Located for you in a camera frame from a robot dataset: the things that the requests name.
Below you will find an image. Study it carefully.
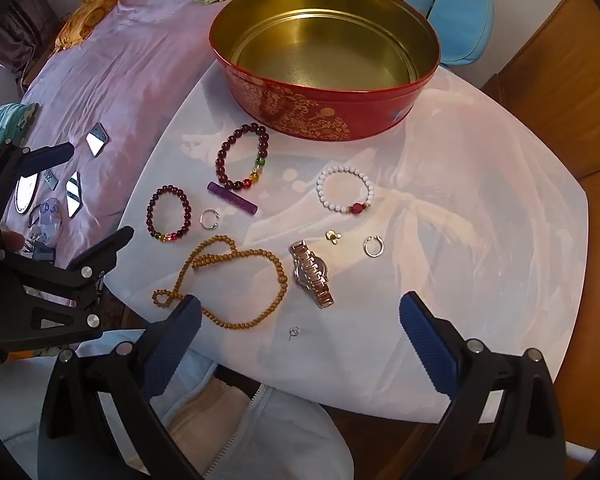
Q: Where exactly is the white bead bracelet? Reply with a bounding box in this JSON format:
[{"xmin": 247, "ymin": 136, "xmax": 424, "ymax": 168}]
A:
[{"xmin": 316, "ymin": 166, "xmax": 376, "ymax": 217}]

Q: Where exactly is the purple stick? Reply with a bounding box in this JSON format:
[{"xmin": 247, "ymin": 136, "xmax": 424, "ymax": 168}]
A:
[{"xmin": 207, "ymin": 181, "xmax": 258, "ymax": 216}]

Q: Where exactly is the red and gold round tin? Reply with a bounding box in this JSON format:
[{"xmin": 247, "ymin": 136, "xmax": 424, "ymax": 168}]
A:
[{"xmin": 209, "ymin": 0, "xmax": 442, "ymax": 141}]

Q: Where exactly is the small mirror tile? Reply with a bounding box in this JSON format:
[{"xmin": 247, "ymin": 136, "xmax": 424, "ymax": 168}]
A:
[{"xmin": 86, "ymin": 122, "xmax": 110, "ymax": 156}]

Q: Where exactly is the large dark red bead bracelet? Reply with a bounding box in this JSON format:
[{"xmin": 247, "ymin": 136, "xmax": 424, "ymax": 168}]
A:
[{"xmin": 216, "ymin": 122, "xmax": 272, "ymax": 192}]

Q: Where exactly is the rose gold wristwatch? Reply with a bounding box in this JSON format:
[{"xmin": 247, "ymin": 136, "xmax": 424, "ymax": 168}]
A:
[{"xmin": 289, "ymin": 240, "xmax": 336, "ymax": 310}]

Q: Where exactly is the wooden bead necklace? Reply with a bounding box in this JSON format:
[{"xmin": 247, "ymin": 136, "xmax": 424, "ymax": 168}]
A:
[{"xmin": 151, "ymin": 235, "xmax": 288, "ymax": 332}]

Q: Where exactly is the light blue jacket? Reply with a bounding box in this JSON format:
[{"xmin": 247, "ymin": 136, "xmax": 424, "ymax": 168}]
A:
[{"xmin": 0, "ymin": 345, "xmax": 356, "ymax": 480}]

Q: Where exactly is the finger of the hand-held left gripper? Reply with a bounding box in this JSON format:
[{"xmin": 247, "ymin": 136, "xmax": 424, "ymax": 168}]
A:
[
  {"xmin": 0, "ymin": 226, "xmax": 136, "ymax": 368},
  {"xmin": 0, "ymin": 141, "xmax": 76, "ymax": 213}
]

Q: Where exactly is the teal patterned pillow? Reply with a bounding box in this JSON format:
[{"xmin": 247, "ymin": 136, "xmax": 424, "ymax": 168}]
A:
[{"xmin": 0, "ymin": 102, "xmax": 41, "ymax": 161}]

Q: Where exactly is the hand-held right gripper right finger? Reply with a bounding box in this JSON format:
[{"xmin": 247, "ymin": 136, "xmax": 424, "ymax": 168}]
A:
[{"xmin": 399, "ymin": 290, "xmax": 566, "ymax": 480}]

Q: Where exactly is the orange cloth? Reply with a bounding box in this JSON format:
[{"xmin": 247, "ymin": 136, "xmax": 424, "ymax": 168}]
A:
[{"xmin": 52, "ymin": 0, "xmax": 131, "ymax": 53}]

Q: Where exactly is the pink bed sheet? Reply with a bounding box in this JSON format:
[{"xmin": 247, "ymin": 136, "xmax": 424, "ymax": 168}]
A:
[{"xmin": 0, "ymin": 0, "xmax": 241, "ymax": 311}]

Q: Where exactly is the white oval mirror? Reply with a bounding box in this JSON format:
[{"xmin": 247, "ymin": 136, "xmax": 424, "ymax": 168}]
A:
[{"xmin": 14, "ymin": 175, "xmax": 40, "ymax": 216}]

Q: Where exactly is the small dark red bead bracelet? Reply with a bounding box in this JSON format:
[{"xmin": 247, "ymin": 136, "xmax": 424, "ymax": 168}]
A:
[{"xmin": 146, "ymin": 186, "xmax": 193, "ymax": 243}]

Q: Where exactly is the dark brown cloth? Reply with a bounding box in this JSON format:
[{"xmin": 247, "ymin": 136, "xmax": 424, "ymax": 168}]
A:
[{"xmin": 0, "ymin": 0, "xmax": 61, "ymax": 91}]

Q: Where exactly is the beige shirt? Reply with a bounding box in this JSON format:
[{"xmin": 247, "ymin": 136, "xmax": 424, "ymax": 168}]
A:
[{"xmin": 165, "ymin": 377, "xmax": 256, "ymax": 480}]

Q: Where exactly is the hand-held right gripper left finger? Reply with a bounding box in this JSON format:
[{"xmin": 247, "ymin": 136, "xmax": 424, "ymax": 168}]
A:
[{"xmin": 37, "ymin": 294, "xmax": 216, "ymax": 480}]

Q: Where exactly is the blue bag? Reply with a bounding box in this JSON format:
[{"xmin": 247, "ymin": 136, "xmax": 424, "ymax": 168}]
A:
[{"xmin": 367, "ymin": 0, "xmax": 496, "ymax": 68}]

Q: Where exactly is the blue and white printed pouch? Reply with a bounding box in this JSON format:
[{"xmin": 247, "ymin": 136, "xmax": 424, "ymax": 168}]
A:
[{"xmin": 27, "ymin": 197, "xmax": 63, "ymax": 251}]

